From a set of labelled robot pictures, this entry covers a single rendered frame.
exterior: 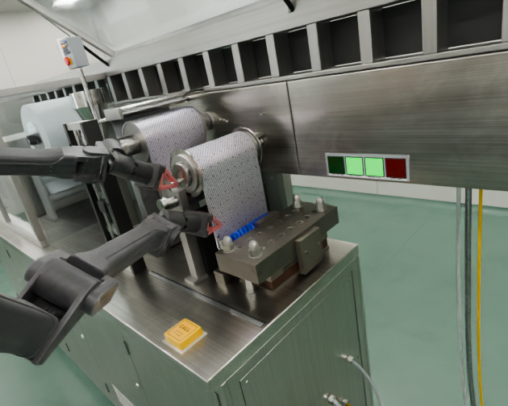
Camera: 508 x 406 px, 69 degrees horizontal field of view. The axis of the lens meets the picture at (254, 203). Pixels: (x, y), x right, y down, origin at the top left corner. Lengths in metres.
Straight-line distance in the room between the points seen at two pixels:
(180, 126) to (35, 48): 5.60
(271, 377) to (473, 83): 0.84
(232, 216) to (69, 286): 0.66
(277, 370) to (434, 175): 0.64
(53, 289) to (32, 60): 6.26
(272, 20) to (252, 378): 0.97
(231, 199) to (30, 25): 5.97
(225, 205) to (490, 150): 0.69
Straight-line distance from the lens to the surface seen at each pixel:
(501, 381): 2.14
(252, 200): 1.20
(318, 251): 1.15
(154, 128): 1.26
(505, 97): 0.95
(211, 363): 0.92
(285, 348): 1.07
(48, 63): 6.83
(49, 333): 0.57
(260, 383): 1.04
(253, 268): 0.98
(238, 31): 1.29
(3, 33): 6.74
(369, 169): 1.08
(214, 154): 1.10
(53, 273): 0.60
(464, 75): 0.96
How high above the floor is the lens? 1.51
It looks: 20 degrees down
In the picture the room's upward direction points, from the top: 11 degrees counter-clockwise
